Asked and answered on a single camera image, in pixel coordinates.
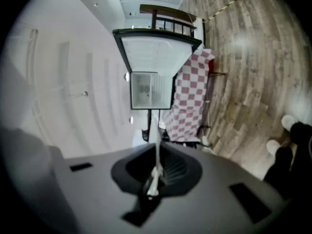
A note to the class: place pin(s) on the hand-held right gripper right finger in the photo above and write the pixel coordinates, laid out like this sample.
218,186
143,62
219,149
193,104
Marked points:
207,191

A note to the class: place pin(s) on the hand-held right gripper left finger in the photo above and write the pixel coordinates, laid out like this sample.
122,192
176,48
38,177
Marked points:
97,191

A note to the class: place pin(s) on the white round plate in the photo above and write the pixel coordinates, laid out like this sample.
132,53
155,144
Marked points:
157,140

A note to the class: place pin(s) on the black mini fridge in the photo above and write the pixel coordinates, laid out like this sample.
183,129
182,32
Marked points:
156,55

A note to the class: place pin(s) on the person legs with white shoes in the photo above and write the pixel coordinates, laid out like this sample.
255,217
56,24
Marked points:
280,169

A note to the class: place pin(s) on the round ceiling lamp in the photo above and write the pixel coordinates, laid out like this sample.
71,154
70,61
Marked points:
126,76
131,119

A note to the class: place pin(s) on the person's left white shoe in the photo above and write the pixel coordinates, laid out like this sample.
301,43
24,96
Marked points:
273,146

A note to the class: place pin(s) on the person's white shoe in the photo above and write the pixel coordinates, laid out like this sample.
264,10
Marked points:
288,121
273,146

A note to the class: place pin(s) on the red white checkered tablecloth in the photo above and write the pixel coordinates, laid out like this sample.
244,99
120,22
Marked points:
187,94

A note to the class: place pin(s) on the person's right white shoe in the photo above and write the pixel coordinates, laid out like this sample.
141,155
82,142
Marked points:
288,121

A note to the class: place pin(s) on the red box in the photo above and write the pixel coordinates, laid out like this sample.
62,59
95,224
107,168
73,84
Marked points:
211,66

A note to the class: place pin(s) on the dark wooden railing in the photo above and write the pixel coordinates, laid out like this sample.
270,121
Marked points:
154,18

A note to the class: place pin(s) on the yellow black floor tape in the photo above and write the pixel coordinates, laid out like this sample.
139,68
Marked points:
220,9

